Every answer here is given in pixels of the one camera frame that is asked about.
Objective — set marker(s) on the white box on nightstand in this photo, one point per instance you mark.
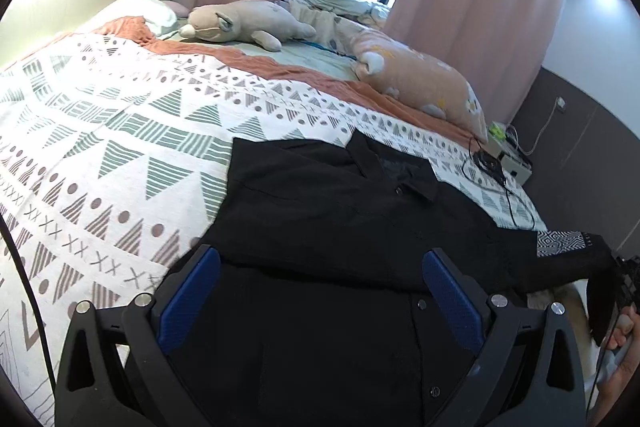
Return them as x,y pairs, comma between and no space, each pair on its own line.
515,162

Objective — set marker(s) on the person's right hand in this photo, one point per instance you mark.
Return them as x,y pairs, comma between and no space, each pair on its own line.
627,332

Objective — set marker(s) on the patterned triangle print blanket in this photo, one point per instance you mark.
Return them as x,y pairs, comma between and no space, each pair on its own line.
115,147

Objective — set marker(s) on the green small object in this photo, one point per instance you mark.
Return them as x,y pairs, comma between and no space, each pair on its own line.
496,130

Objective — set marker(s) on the white wall socket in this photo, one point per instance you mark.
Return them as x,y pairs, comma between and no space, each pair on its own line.
561,103

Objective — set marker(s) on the white pillow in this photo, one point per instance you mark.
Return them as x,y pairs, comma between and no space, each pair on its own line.
142,9

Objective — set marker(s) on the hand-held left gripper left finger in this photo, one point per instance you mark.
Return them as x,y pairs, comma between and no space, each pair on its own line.
192,297

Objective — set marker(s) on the black shirt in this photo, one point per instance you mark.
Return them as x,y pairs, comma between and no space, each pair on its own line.
350,257

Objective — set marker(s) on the black power adapter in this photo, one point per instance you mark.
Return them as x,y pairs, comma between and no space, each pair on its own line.
487,159

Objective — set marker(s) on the grey plush toy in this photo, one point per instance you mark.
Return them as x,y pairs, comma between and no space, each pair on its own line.
240,23

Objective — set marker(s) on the peach flower print pillow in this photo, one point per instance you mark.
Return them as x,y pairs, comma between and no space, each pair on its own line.
425,77

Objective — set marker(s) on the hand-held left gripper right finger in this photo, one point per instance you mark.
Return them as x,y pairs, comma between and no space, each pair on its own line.
452,302

